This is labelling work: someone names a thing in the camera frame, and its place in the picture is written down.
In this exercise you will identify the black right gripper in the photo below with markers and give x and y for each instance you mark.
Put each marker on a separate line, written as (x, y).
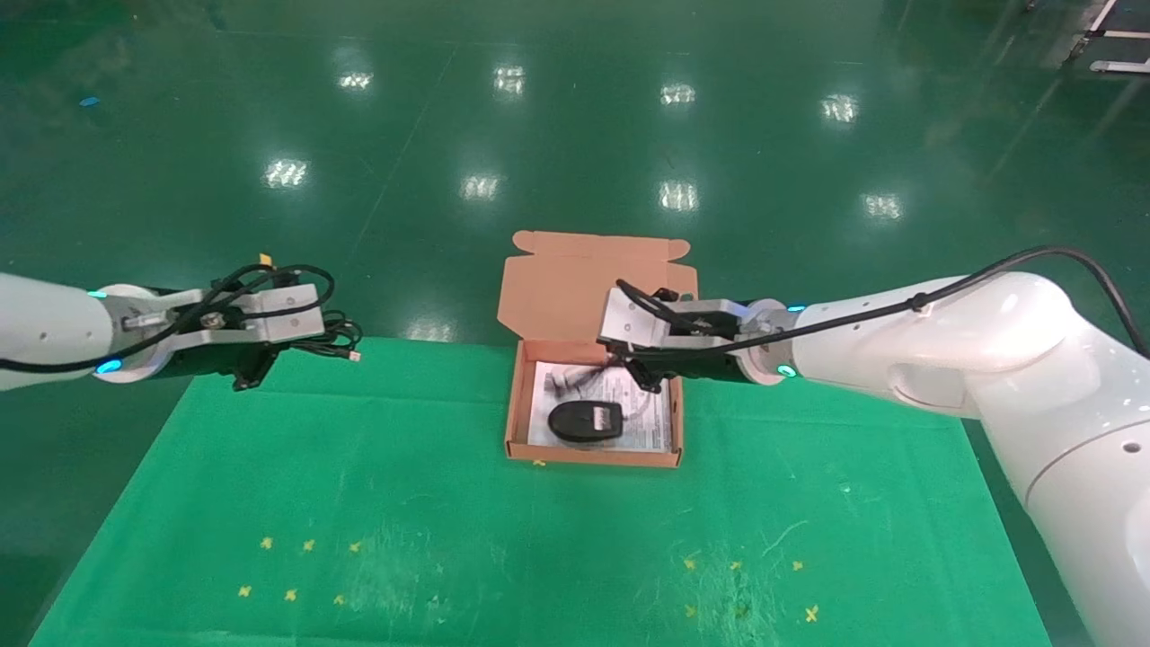
(710, 366)

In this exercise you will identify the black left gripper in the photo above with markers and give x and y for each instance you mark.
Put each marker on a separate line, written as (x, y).
(211, 361)

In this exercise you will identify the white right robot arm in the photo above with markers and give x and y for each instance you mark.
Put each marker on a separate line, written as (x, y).
(988, 359)

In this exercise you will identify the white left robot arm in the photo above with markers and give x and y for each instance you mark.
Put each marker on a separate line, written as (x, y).
(45, 328)

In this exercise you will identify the open orange cardboard box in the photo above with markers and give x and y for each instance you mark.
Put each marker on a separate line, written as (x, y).
(557, 296)

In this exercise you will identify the white printed instruction sheet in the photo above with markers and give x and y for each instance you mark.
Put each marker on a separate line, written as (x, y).
(647, 436)

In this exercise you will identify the green table mat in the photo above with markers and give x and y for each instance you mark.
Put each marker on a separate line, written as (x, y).
(503, 539)

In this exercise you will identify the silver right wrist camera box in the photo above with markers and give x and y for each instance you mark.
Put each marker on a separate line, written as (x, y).
(629, 319)

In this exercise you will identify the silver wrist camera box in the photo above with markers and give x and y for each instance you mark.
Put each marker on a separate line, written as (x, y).
(629, 319)
(287, 314)

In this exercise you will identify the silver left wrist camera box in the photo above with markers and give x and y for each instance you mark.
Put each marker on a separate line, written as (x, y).
(287, 314)

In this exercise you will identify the white metal frame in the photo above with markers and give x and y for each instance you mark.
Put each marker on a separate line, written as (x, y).
(1114, 36)

